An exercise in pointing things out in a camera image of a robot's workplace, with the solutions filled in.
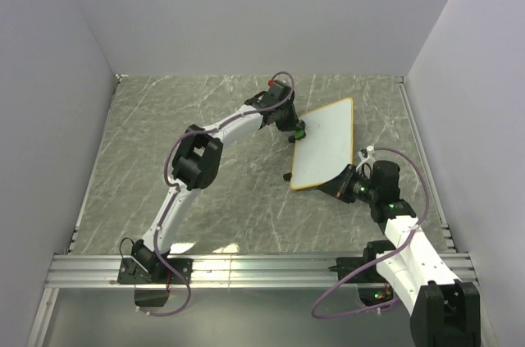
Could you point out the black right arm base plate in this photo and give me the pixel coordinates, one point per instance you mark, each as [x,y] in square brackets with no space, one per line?
[345,265]

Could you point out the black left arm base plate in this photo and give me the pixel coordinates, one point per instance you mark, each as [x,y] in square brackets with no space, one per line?
[131,273]

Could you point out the aluminium right side rail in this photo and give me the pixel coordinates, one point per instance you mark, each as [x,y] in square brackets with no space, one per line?
[436,211]

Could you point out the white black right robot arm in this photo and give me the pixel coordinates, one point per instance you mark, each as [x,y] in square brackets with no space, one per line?
[443,309]

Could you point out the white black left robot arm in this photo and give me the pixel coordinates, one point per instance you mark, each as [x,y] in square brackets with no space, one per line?
[193,164]

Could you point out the yellow framed whiteboard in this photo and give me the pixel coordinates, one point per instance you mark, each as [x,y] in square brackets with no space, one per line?
[328,146]

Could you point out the green whiteboard eraser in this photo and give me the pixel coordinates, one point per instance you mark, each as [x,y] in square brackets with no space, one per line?
[299,132]

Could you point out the black box under rail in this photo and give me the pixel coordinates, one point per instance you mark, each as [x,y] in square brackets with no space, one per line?
[147,298]

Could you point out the aluminium front rail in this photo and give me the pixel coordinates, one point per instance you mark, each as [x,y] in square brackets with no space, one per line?
[227,271]

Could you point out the aluminium rail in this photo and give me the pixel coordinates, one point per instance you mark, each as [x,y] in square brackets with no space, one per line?
[436,211]
[227,271]

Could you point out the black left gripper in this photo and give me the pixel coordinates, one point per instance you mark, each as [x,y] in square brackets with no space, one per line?
[293,124]

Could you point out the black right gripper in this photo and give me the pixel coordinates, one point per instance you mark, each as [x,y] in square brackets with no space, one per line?
[339,186]

